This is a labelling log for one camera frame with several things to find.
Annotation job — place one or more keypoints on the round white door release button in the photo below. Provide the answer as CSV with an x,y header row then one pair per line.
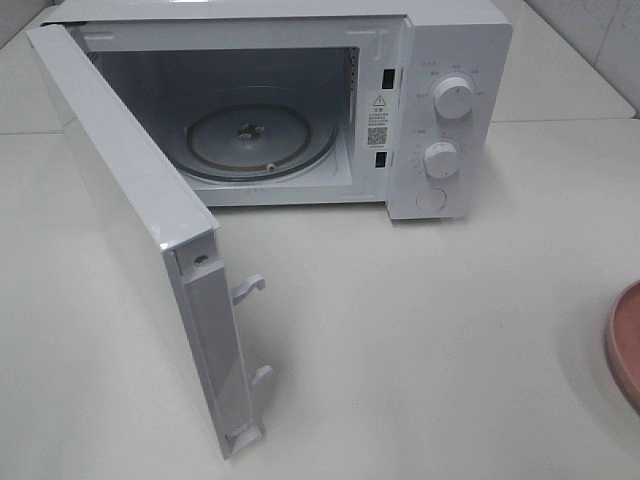
x,y
431,200

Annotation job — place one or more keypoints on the white microwave knob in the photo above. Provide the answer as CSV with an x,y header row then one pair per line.
x,y
441,160
453,96

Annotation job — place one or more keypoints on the white microwave door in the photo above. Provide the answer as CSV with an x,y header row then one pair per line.
x,y
163,237

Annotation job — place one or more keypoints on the pink plate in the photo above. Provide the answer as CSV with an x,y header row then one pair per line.
x,y
622,343

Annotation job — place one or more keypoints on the glass microwave turntable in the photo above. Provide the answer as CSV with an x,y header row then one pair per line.
x,y
251,134

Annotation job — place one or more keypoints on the white microwave oven body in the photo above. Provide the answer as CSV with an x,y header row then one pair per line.
x,y
372,63

